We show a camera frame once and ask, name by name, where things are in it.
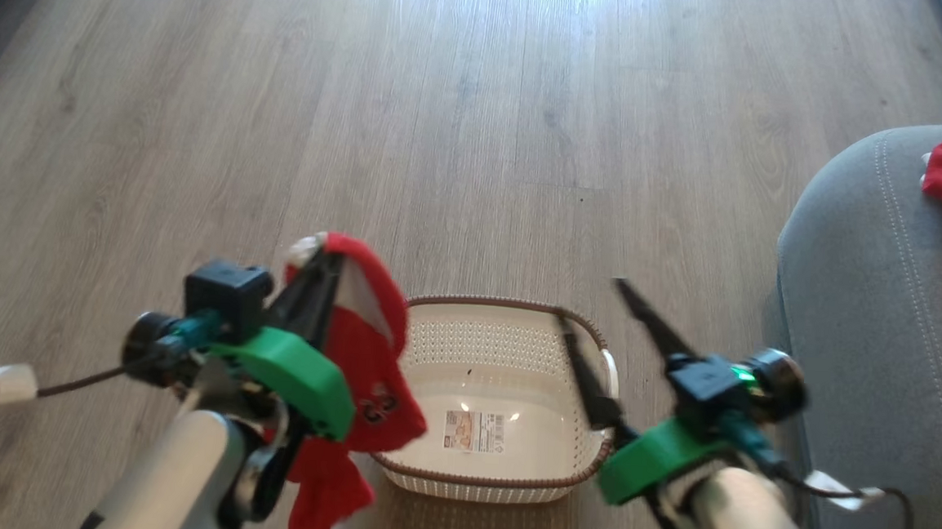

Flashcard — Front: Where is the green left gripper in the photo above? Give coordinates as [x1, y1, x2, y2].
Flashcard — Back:
[203, 239, 368, 444]

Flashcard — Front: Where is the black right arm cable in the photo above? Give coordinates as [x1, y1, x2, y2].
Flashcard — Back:
[772, 468, 918, 529]

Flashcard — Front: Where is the grey fabric sofa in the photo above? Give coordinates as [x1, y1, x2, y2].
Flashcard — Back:
[759, 114, 942, 529]

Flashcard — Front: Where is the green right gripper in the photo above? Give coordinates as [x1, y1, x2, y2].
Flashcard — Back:
[544, 273, 744, 513]

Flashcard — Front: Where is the white laundry basket brown rim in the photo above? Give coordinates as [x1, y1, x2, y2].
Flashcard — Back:
[365, 290, 626, 513]

